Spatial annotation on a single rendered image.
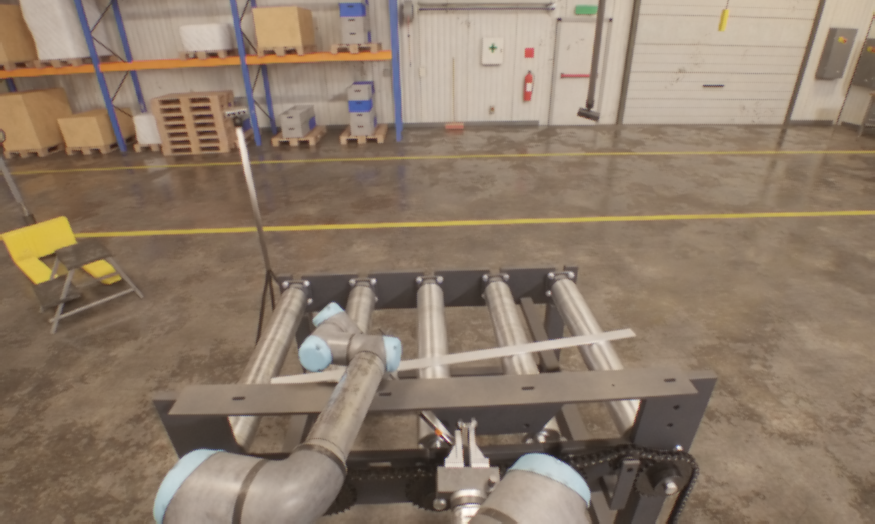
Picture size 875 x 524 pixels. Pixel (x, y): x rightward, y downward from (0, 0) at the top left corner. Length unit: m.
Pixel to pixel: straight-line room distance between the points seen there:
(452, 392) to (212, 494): 0.52
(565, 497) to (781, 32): 12.08
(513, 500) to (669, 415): 0.69
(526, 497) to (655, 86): 10.62
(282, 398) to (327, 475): 0.37
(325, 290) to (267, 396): 1.00
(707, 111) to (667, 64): 1.54
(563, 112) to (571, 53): 1.22
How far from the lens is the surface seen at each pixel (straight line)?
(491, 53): 9.71
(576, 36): 10.23
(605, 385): 1.09
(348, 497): 1.26
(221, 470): 0.75
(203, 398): 1.14
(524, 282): 2.01
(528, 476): 0.68
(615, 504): 1.36
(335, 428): 0.79
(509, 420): 1.15
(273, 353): 1.64
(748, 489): 2.66
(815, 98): 13.48
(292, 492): 0.71
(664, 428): 1.30
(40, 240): 5.59
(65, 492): 2.88
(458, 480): 1.00
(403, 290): 1.97
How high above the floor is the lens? 1.89
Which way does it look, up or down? 27 degrees down
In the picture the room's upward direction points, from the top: 1 degrees counter-clockwise
